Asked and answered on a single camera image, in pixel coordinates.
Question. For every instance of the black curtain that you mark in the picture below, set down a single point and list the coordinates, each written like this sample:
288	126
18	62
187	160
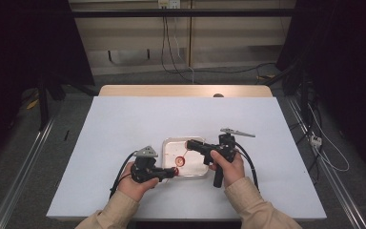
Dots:
340	63
25	41

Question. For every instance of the black metal stand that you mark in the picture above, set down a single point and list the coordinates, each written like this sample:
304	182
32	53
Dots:
304	92
43	105

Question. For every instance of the white power strip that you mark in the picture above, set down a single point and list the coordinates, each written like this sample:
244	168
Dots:
315	140

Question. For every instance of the person's right hand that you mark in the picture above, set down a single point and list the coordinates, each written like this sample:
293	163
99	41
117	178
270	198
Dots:
232	170

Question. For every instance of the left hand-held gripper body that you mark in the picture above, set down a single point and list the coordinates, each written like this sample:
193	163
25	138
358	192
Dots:
143	170

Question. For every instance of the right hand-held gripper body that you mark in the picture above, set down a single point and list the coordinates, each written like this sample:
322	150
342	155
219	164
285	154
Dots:
227	146

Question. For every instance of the white wall socket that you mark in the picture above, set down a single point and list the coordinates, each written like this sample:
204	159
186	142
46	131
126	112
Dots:
169	3

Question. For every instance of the black horizontal bar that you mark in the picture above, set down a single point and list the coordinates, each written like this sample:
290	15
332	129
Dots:
203	13

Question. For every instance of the wooden skewer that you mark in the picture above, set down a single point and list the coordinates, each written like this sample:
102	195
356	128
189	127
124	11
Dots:
186	154

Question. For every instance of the person's left hand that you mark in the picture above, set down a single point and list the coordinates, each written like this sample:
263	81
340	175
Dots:
135	188

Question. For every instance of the white rectangular tray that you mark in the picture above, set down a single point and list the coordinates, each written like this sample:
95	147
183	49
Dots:
171	149

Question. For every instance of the red fruit half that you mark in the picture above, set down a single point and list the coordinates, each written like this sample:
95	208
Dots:
176	172

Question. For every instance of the metal floor rail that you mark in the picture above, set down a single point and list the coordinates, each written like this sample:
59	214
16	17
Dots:
22	168
333	183

